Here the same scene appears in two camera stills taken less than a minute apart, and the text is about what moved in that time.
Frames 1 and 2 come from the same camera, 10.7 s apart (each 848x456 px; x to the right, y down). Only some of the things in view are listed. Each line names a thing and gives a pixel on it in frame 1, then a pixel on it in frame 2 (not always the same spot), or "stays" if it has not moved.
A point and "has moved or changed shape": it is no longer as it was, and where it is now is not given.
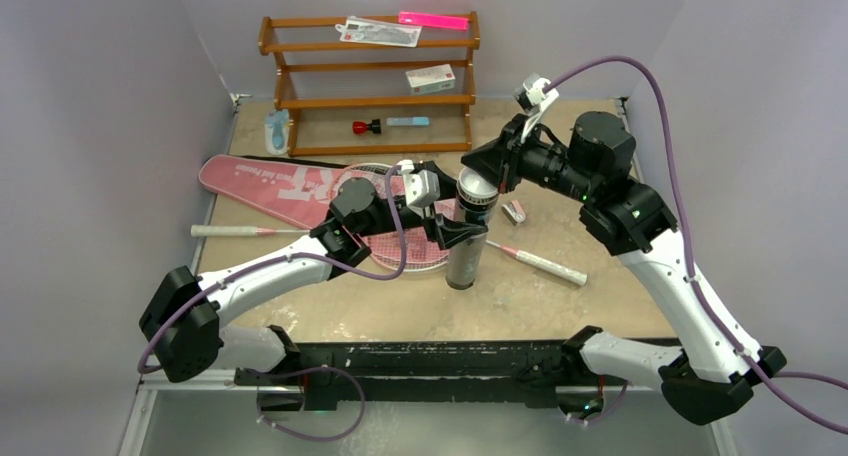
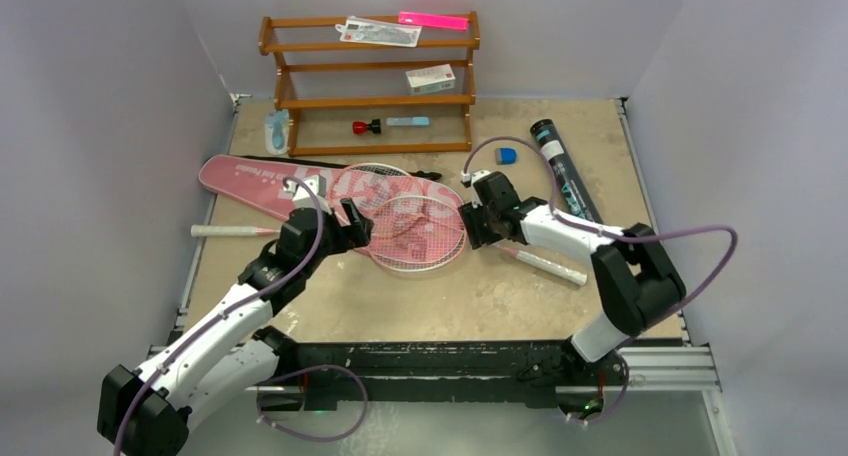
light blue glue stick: (409, 120) stays
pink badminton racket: (420, 253) stays
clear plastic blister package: (377, 32) stays
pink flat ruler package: (433, 20) stays
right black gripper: (510, 158) → (482, 220)
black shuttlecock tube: (466, 262) has moved or changed shape
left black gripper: (443, 230) → (347, 237)
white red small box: (431, 79) stays
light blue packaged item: (276, 127) stays
